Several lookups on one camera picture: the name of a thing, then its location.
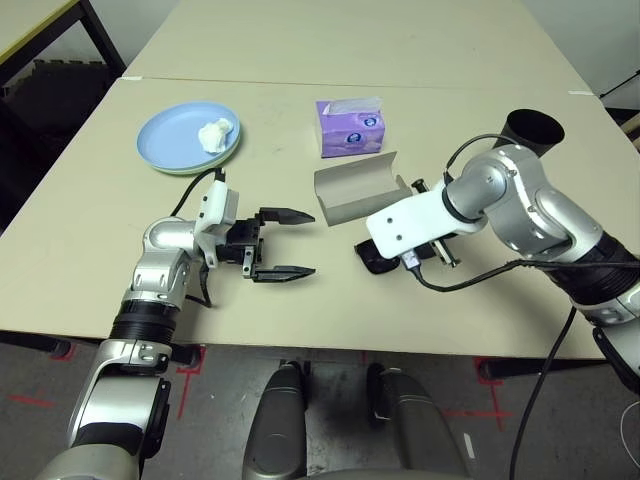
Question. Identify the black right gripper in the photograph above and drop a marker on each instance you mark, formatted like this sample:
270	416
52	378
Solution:
440	250

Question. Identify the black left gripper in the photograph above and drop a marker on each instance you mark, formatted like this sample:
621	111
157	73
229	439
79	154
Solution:
242	245

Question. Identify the black sunglasses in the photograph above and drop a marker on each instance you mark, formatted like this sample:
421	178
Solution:
372	260

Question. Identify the grey glasses case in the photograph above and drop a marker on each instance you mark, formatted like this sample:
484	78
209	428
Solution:
350	195

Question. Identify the white tissue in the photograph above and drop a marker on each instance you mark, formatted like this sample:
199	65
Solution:
215	136

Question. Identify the pale blue plate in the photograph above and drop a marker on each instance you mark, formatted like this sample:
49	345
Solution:
165	135

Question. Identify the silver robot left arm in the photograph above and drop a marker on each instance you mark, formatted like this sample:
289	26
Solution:
160	240

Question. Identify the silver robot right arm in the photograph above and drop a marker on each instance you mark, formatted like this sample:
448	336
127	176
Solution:
525	200

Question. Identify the pale green plate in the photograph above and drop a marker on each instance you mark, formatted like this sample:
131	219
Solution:
235	152

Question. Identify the purple tissue pack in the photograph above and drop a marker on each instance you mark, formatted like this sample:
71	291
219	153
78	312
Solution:
350	140

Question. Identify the black table base foot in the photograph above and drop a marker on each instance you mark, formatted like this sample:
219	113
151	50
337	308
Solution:
185	356
35	345
515	369

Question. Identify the black cup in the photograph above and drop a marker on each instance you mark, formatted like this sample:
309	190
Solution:
535	130

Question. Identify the red floor tape cross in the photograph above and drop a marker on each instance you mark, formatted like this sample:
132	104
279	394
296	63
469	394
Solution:
186	390
492	400

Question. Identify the grey robot right leg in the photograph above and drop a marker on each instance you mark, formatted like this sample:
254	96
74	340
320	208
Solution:
415	420

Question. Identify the grey robot leg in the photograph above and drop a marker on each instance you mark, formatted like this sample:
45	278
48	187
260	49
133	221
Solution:
277	430
415	420

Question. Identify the grey robot left leg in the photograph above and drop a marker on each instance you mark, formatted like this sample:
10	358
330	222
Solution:
277	430

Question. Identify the white floor tape piece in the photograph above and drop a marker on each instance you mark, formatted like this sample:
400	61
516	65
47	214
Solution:
468	445

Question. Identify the thin black stand pole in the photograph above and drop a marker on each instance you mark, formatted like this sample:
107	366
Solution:
620	84

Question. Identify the black foam floor mat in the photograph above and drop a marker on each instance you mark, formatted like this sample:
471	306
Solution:
55	110

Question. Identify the red floor tape line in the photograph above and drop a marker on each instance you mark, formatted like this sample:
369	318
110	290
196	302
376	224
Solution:
30	400

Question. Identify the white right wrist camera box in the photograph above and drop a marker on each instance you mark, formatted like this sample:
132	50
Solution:
410	220

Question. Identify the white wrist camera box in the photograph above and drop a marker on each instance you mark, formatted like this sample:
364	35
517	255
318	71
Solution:
410	220
217	205

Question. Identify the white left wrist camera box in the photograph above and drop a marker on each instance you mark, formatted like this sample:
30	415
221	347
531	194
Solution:
217	205

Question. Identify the wooden furniture frame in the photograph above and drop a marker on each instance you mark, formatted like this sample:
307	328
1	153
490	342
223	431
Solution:
632	130

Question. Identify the side table black frame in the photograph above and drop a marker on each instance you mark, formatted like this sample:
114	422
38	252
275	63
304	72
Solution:
20	20

